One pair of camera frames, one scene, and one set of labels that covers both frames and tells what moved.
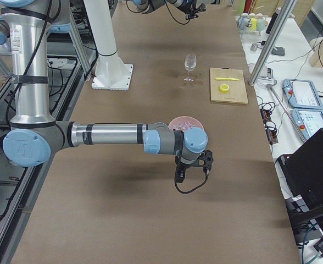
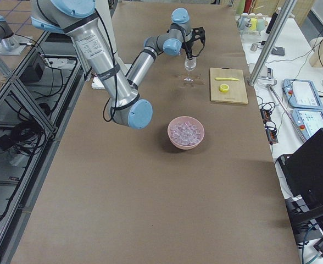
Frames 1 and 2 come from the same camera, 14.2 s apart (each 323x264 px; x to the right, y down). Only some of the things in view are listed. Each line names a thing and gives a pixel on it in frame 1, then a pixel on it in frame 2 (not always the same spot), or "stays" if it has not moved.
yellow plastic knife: [216, 78] stays
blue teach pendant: [302, 93] stays
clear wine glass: [190, 64] stays
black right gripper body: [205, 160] → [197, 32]
